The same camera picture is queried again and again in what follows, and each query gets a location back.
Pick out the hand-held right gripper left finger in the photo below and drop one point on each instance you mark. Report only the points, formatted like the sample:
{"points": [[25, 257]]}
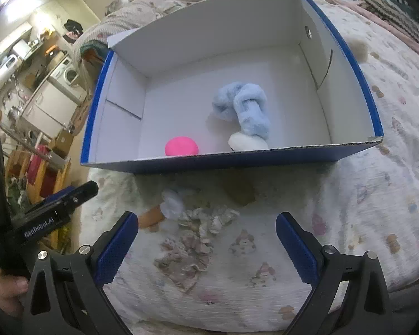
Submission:
{"points": [[117, 247]]}

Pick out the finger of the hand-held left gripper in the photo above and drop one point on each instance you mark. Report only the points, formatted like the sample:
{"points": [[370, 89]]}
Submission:
{"points": [[61, 202]]}

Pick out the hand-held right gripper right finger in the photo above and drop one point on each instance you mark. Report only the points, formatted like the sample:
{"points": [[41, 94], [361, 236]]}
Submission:
{"points": [[296, 247]]}

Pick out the white fluffy pompom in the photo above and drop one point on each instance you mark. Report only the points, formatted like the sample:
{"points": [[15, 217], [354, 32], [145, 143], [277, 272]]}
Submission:
{"points": [[173, 204]]}

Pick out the floral fabric scrunchie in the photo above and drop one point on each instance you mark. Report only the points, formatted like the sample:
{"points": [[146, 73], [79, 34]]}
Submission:
{"points": [[206, 221]]}

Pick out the blue and white cardboard box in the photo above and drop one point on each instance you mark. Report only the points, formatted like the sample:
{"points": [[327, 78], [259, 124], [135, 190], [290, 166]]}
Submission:
{"points": [[230, 76]]}

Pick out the orange-brown soft block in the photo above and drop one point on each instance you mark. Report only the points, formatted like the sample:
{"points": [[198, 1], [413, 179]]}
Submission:
{"points": [[152, 218]]}

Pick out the brown soft block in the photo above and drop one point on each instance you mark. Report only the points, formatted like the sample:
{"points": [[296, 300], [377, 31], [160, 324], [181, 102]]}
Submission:
{"points": [[242, 192]]}

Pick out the white soft ball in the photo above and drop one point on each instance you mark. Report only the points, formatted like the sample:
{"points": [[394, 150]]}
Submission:
{"points": [[246, 142]]}

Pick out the pink soft ball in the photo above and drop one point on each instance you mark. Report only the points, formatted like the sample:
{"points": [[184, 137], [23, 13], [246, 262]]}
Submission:
{"points": [[181, 146]]}

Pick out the person's left hand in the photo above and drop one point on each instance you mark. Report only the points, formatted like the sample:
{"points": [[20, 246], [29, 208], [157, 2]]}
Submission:
{"points": [[8, 289]]}

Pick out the red cloth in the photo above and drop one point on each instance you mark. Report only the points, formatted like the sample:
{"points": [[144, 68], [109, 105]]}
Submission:
{"points": [[38, 171]]}

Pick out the printed white bed cover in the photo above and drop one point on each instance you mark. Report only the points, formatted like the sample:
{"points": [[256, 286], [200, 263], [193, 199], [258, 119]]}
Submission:
{"points": [[370, 181]]}

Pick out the white cabinet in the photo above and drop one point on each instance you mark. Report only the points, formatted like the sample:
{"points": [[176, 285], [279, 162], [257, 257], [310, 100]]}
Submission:
{"points": [[52, 103]]}

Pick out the white washing machine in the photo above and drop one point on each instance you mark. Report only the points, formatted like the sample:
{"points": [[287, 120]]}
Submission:
{"points": [[69, 71]]}

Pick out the light blue plush toy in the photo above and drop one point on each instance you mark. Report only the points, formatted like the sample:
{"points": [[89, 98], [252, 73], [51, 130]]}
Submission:
{"points": [[241, 106]]}

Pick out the black hanging cloth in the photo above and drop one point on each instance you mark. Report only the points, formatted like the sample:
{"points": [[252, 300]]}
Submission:
{"points": [[72, 28]]}

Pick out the grey patterned quilt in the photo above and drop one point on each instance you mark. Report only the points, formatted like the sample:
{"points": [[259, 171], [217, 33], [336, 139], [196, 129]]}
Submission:
{"points": [[139, 10]]}

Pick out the beige fluffy ball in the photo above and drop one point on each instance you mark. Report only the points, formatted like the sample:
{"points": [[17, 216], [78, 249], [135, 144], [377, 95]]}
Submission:
{"points": [[358, 47]]}

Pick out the dark knitted blanket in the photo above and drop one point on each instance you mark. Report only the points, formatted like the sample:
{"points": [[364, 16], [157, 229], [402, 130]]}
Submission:
{"points": [[398, 14]]}

